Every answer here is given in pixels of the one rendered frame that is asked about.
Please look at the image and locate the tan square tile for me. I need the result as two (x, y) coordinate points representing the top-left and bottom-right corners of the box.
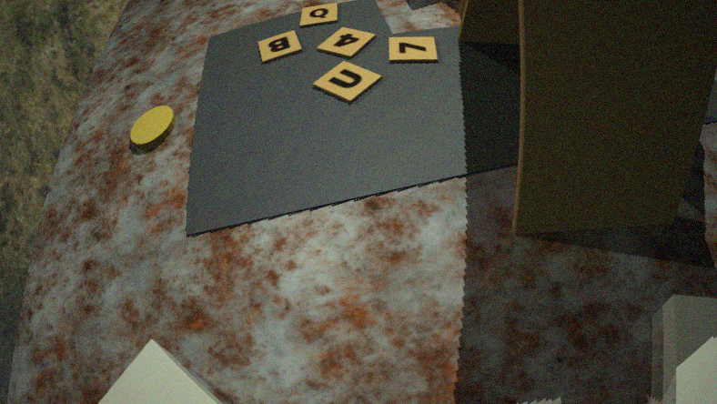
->
(317, 27), (376, 58)
(312, 61), (382, 103)
(389, 36), (438, 63)
(258, 30), (302, 65)
(299, 3), (338, 28)

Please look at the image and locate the yellow round disc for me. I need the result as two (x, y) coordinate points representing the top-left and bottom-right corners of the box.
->
(130, 106), (176, 150)

